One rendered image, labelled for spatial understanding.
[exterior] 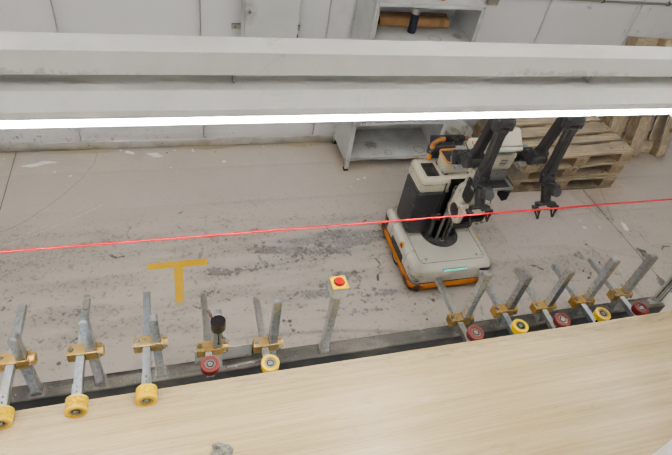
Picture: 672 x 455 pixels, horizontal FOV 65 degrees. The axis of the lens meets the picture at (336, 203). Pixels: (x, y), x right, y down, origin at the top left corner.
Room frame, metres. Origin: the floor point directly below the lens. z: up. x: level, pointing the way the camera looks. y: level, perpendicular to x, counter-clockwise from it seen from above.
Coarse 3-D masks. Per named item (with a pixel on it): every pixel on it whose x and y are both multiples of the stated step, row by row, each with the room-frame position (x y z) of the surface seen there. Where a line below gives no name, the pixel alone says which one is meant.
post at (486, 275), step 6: (486, 270) 1.76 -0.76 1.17; (480, 276) 1.76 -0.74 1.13; (486, 276) 1.73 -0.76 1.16; (480, 282) 1.74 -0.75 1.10; (486, 282) 1.74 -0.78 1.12; (474, 288) 1.76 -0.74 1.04; (480, 288) 1.73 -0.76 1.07; (474, 294) 1.74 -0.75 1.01; (480, 294) 1.74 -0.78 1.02; (468, 300) 1.76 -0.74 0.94; (474, 300) 1.73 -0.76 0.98; (468, 306) 1.74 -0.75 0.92; (474, 306) 1.74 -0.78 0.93; (462, 312) 1.76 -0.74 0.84; (468, 312) 1.73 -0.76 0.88
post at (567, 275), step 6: (570, 270) 1.93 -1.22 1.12; (564, 276) 1.93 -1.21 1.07; (570, 276) 1.92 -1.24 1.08; (558, 282) 1.94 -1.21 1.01; (564, 282) 1.92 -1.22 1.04; (558, 288) 1.92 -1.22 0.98; (564, 288) 1.93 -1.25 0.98; (552, 294) 1.93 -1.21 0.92; (558, 294) 1.92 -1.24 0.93; (546, 300) 1.94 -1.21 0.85; (552, 300) 1.92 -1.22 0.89; (540, 318) 1.92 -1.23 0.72
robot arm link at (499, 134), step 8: (496, 120) 2.39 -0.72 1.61; (496, 128) 2.37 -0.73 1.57; (504, 128) 2.41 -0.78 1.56; (512, 128) 2.41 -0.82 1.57; (496, 136) 2.39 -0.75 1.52; (504, 136) 2.39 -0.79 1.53; (496, 144) 2.38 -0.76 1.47; (488, 152) 2.40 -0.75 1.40; (496, 152) 2.39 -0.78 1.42; (488, 160) 2.38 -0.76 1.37; (480, 168) 2.41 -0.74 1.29; (488, 168) 2.38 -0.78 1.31; (480, 176) 2.38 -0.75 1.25; (488, 176) 2.39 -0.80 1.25
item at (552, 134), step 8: (560, 120) 2.62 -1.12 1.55; (576, 120) 2.54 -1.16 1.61; (584, 120) 2.56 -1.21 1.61; (552, 128) 2.65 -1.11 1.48; (560, 128) 2.62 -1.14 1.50; (544, 136) 2.68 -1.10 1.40; (552, 136) 2.63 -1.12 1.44; (544, 144) 2.65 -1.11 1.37; (528, 152) 2.70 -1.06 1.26; (536, 152) 2.67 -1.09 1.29; (544, 152) 2.66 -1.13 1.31; (528, 160) 2.67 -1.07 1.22; (536, 160) 2.65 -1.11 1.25
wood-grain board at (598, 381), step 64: (640, 320) 1.88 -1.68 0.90; (192, 384) 1.07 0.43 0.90; (256, 384) 1.12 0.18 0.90; (320, 384) 1.18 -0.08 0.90; (384, 384) 1.23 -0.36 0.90; (448, 384) 1.29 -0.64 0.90; (512, 384) 1.36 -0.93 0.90; (576, 384) 1.42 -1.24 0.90; (640, 384) 1.49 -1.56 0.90; (0, 448) 0.70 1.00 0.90; (64, 448) 0.74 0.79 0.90; (128, 448) 0.78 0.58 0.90; (192, 448) 0.82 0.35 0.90; (256, 448) 0.87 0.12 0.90; (320, 448) 0.91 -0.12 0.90; (384, 448) 0.96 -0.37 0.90; (448, 448) 1.01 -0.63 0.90; (512, 448) 1.06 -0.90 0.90; (576, 448) 1.11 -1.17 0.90; (640, 448) 1.17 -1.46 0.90
